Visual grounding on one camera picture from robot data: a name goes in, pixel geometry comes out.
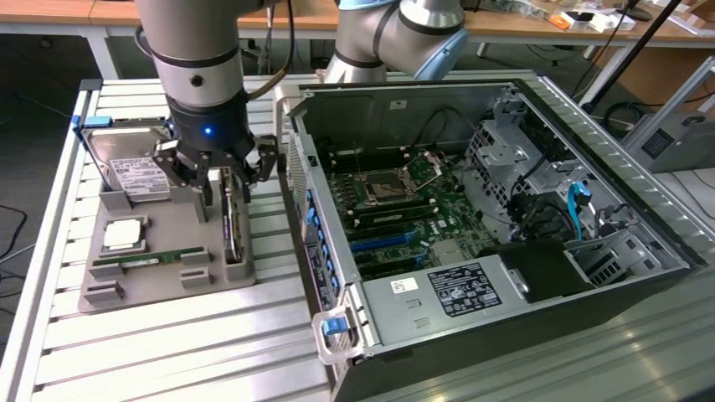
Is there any metal socket cover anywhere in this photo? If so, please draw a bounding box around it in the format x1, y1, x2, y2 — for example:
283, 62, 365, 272
402, 149, 450, 193

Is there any silver CPU chip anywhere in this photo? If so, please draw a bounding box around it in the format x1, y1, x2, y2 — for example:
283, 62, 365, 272
103, 219, 145, 249

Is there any coiled black cable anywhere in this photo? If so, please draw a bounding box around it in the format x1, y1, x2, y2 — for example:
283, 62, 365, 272
605, 101, 654, 139

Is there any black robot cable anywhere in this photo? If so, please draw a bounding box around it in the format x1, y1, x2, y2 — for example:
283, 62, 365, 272
245, 0, 297, 101

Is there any blue expansion slot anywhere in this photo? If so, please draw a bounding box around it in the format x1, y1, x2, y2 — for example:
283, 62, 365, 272
349, 233, 414, 253

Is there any grey power supply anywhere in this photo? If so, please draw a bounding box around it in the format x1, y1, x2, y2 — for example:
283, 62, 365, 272
357, 253, 533, 348

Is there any black RAM stick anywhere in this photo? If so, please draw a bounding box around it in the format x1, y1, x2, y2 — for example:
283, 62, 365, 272
350, 204, 441, 230

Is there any green RAM stick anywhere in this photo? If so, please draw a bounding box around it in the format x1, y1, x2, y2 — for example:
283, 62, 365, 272
92, 245, 206, 269

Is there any white box device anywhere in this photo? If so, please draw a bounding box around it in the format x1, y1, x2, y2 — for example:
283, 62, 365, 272
591, 14, 637, 34

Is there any grey machine housing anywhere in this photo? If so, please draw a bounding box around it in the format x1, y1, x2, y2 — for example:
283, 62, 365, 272
622, 56, 715, 175

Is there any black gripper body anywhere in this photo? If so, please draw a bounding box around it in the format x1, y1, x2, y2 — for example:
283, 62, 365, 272
167, 90, 257, 158

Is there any open black PC case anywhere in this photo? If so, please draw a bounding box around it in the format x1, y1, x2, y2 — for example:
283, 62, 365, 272
273, 78, 706, 402

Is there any hard disk in blue caddy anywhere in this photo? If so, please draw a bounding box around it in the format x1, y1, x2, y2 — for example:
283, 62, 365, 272
71, 113, 185, 204

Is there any blue wire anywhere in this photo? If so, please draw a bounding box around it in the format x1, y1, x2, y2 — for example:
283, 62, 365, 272
566, 179, 594, 243

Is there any green motherboard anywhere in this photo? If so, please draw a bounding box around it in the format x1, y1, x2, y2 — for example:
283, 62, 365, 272
327, 146, 499, 281

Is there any graphics card with metal bracket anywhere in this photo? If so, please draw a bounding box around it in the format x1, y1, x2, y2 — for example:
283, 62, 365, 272
219, 167, 249, 263

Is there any black monitor base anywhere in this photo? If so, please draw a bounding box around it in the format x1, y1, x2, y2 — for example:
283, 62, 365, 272
614, 0, 654, 22

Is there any silver chipset heatsink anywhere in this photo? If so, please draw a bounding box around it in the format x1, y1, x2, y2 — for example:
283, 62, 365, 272
430, 240, 469, 267

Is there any black tripod pole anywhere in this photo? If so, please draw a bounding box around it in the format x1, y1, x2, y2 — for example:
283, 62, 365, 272
581, 0, 687, 112

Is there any black and white device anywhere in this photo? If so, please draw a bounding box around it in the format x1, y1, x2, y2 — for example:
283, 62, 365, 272
561, 10, 597, 30

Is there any grey parts rack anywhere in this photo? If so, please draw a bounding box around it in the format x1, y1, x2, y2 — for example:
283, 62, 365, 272
78, 142, 258, 314

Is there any wooden desk with white legs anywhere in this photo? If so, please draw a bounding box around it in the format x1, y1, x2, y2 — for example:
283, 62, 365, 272
0, 0, 342, 80
469, 0, 715, 106

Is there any CPU socket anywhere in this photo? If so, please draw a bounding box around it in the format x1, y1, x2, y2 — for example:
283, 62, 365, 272
361, 169, 418, 206

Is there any silver disk bay cage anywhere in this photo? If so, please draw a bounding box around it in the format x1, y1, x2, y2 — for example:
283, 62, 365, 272
465, 119, 566, 198

